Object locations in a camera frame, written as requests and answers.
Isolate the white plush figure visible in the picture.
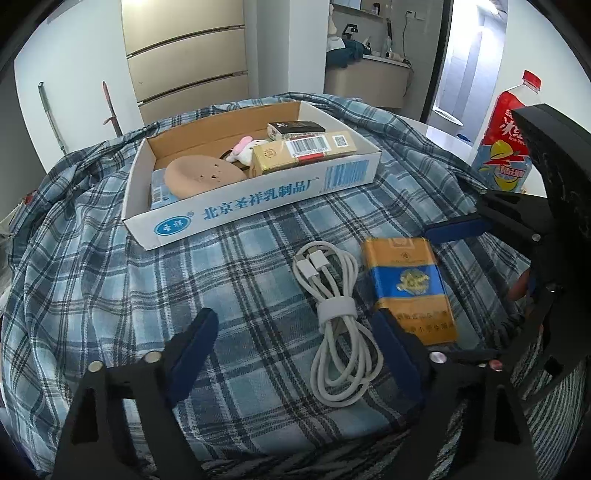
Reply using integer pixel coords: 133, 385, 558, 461
327, 4, 345, 49

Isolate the white cable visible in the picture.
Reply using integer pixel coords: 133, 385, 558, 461
292, 241, 385, 408

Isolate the gold carton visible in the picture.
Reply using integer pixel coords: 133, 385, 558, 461
250, 131, 357, 178

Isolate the blue plaid cloth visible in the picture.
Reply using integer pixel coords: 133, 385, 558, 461
0, 91, 539, 478

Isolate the beige round puff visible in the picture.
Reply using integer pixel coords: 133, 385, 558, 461
165, 156, 247, 200

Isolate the red label drink bottle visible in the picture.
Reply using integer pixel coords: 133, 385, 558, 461
471, 70, 543, 193

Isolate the grey striped knit cloth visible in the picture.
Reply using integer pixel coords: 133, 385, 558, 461
434, 342, 591, 480

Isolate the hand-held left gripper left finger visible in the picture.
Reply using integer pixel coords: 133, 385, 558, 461
54, 307, 220, 480

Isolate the silver mop handle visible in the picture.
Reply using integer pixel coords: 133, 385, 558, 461
38, 82, 65, 153

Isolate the dark teal cloth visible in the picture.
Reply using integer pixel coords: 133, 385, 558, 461
327, 39, 365, 70

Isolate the beige vanity cabinet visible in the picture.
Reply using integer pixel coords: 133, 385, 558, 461
323, 53, 414, 112

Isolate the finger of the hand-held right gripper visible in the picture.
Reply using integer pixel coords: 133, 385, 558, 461
424, 187, 561, 252
507, 258, 591, 402

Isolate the blue tissue packet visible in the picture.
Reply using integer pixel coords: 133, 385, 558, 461
150, 168, 181, 209

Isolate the brown stick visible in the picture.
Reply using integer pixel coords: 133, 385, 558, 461
102, 80, 122, 137

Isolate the black door frame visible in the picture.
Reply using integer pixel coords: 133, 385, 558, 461
420, 0, 455, 123

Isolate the orange blue cigarette pack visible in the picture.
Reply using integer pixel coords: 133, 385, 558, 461
361, 237, 459, 348

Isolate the pink white plush toy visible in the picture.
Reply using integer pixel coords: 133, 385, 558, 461
226, 136, 271, 164

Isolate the shallow cardboard box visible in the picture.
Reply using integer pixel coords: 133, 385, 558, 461
122, 100, 383, 251

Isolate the black small box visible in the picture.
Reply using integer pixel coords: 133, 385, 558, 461
267, 121, 326, 141

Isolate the gold refrigerator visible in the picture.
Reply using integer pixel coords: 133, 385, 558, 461
121, 0, 252, 125

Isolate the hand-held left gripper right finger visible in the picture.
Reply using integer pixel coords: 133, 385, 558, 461
372, 308, 541, 480

